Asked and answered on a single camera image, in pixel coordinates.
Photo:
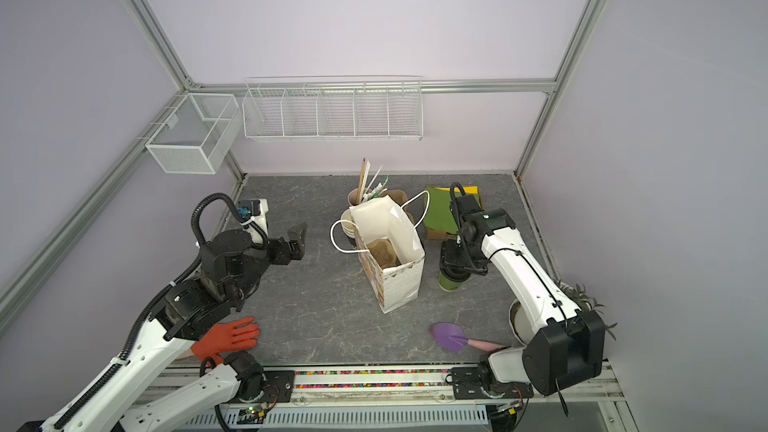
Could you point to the potted green plant white pot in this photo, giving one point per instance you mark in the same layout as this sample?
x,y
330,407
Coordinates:
x,y
523,329

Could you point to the brown pulp cup carrier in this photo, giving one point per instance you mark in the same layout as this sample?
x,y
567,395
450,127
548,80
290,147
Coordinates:
x,y
384,253

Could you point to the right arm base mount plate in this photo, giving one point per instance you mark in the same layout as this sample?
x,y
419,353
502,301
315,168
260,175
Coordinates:
x,y
466,384

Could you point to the single paper coffee cup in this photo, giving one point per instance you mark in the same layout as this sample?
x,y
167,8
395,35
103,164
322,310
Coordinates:
x,y
449,290

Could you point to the long white wire shelf basket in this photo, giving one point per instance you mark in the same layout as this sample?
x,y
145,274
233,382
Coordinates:
x,y
363,107

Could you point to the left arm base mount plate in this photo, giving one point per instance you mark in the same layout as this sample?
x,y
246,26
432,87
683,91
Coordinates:
x,y
274,386

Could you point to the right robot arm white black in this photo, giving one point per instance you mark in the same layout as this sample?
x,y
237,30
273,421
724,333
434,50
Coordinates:
x,y
561,338

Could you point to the wooden stir sticks bundle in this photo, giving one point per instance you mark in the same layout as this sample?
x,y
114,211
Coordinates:
x,y
368,184

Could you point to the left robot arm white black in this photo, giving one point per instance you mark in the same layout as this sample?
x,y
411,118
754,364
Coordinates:
x,y
234,252

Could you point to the small white mesh basket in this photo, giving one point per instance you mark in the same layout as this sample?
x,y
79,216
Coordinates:
x,y
197,134

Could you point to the cartoon animal paper gift bag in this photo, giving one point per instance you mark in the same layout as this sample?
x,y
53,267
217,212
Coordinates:
x,y
382,218

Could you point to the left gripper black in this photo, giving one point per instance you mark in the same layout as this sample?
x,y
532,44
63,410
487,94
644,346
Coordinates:
x,y
284,256

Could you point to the black plastic cup lid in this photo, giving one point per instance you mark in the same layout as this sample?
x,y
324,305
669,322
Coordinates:
x,y
449,279

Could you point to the stack of paper coffee cups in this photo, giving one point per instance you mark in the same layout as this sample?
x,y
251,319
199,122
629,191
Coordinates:
x,y
348,227

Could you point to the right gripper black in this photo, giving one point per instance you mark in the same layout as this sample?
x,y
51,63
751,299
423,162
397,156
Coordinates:
x,y
449,256

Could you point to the pink utensil holder cup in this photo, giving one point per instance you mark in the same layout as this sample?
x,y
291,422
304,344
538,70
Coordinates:
x,y
355,197

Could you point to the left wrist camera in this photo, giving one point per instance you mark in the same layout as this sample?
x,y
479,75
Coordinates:
x,y
254,220

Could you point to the stack of pulp cup carriers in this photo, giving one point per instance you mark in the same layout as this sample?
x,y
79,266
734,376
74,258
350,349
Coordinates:
x,y
400,197

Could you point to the red rubber glove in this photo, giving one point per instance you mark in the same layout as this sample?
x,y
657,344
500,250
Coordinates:
x,y
227,337

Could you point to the purple pink garden trowel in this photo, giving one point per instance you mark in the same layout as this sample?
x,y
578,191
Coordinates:
x,y
452,337

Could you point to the cardboard tray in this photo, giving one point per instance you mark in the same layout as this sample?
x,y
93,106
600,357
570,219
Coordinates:
x,y
439,234

